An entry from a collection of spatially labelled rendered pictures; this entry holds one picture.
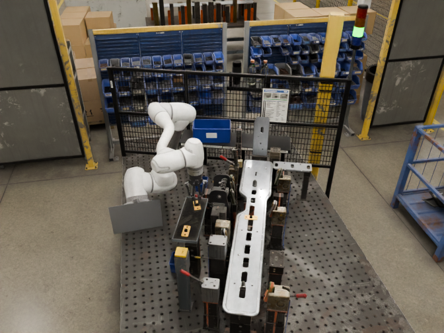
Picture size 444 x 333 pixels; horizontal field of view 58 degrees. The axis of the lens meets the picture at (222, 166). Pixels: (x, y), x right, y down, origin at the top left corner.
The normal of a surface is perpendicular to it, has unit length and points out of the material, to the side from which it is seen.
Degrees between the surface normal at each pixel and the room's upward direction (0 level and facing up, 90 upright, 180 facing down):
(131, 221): 90
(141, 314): 0
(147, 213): 90
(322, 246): 0
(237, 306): 0
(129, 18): 90
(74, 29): 90
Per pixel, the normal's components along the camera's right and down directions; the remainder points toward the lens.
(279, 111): -0.14, 0.57
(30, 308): 0.00, -0.82
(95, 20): 0.11, 0.57
